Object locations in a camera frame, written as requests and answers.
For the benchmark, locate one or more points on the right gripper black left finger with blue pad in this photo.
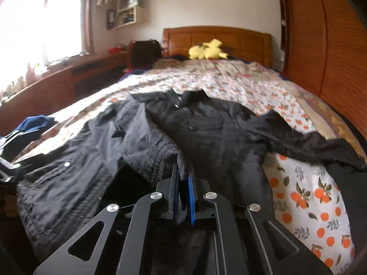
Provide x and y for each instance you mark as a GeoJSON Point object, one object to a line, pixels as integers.
{"type": "Point", "coordinates": [117, 240]}

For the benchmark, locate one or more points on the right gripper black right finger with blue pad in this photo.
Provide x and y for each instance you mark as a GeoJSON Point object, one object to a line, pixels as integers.
{"type": "Point", "coordinates": [247, 239]}

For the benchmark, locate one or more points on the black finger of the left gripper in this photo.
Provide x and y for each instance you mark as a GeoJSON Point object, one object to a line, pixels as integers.
{"type": "Point", "coordinates": [14, 171]}
{"type": "Point", "coordinates": [17, 141]}

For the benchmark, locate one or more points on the black zip jacket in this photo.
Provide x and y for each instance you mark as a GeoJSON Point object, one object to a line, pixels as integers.
{"type": "Point", "coordinates": [163, 183]}

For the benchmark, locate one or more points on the folded navy blue garment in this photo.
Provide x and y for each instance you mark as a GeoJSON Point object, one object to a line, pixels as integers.
{"type": "Point", "coordinates": [39, 122]}

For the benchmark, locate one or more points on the floral orange bed sheet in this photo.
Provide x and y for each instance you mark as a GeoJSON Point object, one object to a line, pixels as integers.
{"type": "Point", "coordinates": [272, 105]}

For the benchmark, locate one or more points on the long wooden window cabinet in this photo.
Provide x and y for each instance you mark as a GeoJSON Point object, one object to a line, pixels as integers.
{"type": "Point", "coordinates": [61, 89]}

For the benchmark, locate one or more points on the red bowl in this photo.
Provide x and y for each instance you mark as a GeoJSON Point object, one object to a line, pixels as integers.
{"type": "Point", "coordinates": [115, 50]}

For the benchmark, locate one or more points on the dark wooden chair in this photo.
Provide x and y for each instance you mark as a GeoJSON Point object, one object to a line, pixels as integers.
{"type": "Point", "coordinates": [143, 53]}

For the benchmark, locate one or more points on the pale floral quilt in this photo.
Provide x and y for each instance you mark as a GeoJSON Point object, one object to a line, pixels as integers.
{"type": "Point", "coordinates": [222, 67]}

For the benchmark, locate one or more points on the yellow Pikachu plush toy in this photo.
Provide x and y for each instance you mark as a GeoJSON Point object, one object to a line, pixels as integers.
{"type": "Point", "coordinates": [208, 51]}

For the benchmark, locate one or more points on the wooden bed headboard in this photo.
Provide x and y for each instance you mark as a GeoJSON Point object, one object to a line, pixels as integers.
{"type": "Point", "coordinates": [244, 44]}

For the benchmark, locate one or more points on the wooden slatted wardrobe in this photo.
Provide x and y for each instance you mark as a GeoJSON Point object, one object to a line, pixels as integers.
{"type": "Point", "coordinates": [326, 54]}

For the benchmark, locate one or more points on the window with red frame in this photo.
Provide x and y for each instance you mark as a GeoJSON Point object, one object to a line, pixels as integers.
{"type": "Point", "coordinates": [41, 32]}

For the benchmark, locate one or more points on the white wall shelf unit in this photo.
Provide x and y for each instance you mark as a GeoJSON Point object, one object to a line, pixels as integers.
{"type": "Point", "coordinates": [124, 13]}

